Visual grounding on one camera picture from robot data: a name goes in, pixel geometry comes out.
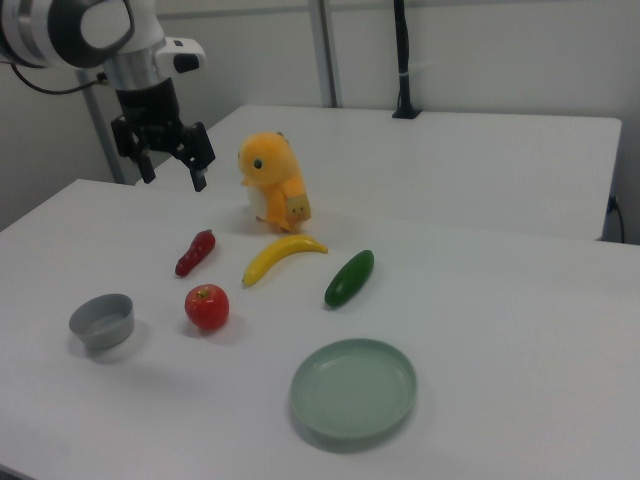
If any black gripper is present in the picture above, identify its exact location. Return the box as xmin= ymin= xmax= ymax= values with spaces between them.
xmin=110 ymin=78 xmax=218 ymax=194

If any red apple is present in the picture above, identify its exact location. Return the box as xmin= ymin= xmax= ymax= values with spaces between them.
xmin=184 ymin=283 xmax=231 ymax=331

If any grey bowl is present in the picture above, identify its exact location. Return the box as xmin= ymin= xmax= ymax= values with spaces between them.
xmin=68 ymin=293 xmax=136 ymax=351

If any red chili pepper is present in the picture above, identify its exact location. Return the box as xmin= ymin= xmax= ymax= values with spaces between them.
xmin=174 ymin=228 xmax=217 ymax=277

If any orange plush toy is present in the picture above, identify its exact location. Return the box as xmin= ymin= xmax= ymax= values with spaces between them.
xmin=236 ymin=130 xmax=314 ymax=235

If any yellow banana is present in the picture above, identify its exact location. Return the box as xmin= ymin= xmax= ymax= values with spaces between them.
xmin=242 ymin=234 xmax=330 ymax=288

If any green cucumber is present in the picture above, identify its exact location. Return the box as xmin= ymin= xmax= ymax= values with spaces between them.
xmin=323 ymin=249 xmax=375 ymax=310

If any black pole with clamp base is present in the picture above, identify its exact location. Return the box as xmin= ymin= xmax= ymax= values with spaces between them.
xmin=391 ymin=0 xmax=422 ymax=120

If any pale green plate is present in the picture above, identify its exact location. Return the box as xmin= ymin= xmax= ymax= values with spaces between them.
xmin=290 ymin=338 xmax=418 ymax=441

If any grey metal frame post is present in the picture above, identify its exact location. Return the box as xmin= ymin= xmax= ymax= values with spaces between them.
xmin=74 ymin=69 xmax=137 ymax=186

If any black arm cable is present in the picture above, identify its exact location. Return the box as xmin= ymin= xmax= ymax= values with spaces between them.
xmin=8 ymin=62 xmax=109 ymax=97

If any black cable at table edge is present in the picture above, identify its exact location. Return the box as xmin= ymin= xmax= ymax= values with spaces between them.
xmin=607 ymin=194 xmax=628 ymax=245

